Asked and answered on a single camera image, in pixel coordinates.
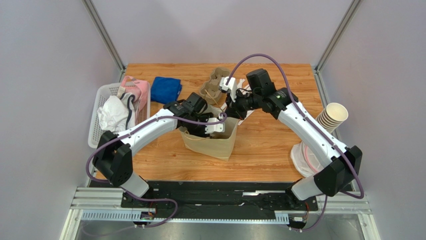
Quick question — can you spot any white crumpled cloth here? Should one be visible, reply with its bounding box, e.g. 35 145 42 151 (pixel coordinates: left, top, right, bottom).
97 93 136 134

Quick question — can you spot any brown paper bag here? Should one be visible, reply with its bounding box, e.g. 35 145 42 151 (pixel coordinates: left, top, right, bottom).
178 92 239 161

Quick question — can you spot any white plastic basket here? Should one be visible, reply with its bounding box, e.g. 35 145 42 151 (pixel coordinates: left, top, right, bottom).
87 83 151 149

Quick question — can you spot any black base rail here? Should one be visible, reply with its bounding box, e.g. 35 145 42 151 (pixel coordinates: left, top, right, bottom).
89 179 354 226

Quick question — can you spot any stack of paper cups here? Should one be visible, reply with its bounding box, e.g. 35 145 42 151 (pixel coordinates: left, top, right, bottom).
315 102 349 134

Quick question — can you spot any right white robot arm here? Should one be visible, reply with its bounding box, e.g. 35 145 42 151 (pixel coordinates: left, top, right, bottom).
219 68 363 201

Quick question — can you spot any pink cloth bag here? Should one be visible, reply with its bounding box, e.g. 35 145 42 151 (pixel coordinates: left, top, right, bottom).
117 75 151 110

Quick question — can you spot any blue folded cloth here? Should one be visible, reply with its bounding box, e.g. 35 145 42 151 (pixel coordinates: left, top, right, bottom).
151 76 183 104

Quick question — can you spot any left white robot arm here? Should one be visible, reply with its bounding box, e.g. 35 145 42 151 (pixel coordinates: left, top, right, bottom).
88 92 215 203

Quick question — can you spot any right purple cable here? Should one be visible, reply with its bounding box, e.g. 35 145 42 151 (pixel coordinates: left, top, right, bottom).
226 53 365 233

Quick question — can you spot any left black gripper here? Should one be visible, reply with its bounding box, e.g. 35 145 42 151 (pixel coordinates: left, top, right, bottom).
184 113 213 144

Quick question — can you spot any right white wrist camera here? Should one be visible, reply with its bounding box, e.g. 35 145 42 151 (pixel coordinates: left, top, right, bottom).
218 76 238 102

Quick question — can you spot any grey pulp cup carrier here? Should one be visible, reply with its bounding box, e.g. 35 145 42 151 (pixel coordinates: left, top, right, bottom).
199 66 231 105

